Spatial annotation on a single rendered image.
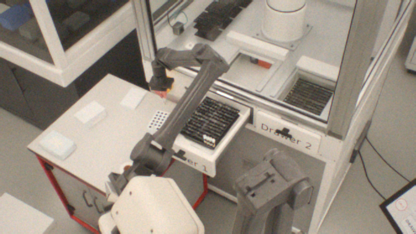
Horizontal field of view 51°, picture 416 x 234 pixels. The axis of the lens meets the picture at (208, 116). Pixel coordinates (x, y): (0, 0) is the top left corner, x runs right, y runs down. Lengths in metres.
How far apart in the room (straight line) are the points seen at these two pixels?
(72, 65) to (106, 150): 0.51
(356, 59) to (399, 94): 1.98
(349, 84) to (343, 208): 1.29
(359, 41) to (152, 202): 0.83
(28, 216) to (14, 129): 1.53
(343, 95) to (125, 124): 1.03
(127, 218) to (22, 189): 1.95
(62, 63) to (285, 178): 1.61
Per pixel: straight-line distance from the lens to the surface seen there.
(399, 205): 1.62
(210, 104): 1.96
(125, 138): 2.07
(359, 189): 2.86
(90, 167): 2.01
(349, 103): 1.67
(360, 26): 1.45
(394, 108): 3.38
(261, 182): 0.85
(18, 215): 1.98
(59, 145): 2.07
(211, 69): 1.35
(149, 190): 1.12
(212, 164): 1.73
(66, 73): 2.30
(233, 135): 1.87
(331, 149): 1.87
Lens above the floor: 2.31
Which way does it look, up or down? 48 degrees down
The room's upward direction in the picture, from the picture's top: 4 degrees counter-clockwise
